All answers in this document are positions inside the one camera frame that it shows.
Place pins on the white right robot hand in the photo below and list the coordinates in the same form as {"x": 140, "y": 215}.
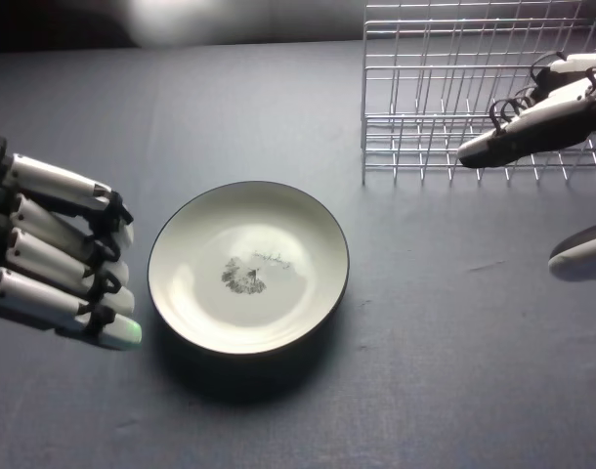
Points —
{"x": 547, "y": 122}

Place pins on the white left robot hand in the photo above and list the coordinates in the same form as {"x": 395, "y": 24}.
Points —
{"x": 44, "y": 244}

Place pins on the white plate grey dandelion print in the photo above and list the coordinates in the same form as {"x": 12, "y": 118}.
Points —
{"x": 278, "y": 234}

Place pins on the grey table cloth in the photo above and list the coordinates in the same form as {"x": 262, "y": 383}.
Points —
{"x": 425, "y": 342}

